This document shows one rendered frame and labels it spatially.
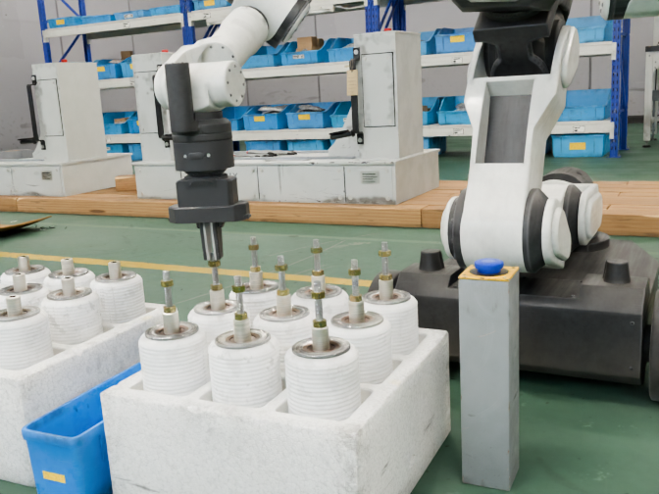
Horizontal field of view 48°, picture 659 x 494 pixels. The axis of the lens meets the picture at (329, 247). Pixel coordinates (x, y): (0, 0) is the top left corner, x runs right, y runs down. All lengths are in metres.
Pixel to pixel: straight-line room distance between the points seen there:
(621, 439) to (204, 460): 0.67
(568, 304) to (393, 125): 1.92
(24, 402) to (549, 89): 0.98
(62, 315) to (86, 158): 3.11
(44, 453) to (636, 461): 0.88
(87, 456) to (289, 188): 2.36
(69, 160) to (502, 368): 3.52
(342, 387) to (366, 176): 2.29
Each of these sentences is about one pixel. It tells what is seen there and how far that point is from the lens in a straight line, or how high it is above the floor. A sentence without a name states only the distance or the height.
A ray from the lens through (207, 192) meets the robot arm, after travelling 1.10.
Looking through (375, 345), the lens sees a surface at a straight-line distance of 1.02.
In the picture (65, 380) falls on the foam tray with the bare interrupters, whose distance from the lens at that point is 1.27.
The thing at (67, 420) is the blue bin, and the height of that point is 0.09.
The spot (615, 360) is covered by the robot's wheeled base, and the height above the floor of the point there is 0.09.
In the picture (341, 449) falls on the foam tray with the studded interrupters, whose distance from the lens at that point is 0.90.
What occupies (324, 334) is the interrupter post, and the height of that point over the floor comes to 0.27.
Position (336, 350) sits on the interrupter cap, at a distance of 0.93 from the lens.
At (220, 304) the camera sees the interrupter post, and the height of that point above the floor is 0.26.
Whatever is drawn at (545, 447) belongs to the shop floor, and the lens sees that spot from 1.26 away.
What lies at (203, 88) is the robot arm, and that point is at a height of 0.59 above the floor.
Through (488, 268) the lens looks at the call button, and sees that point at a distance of 1.03.
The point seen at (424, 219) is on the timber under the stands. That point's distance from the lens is 3.01.
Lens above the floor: 0.58
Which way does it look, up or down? 12 degrees down
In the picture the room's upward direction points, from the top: 3 degrees counter-clockwise
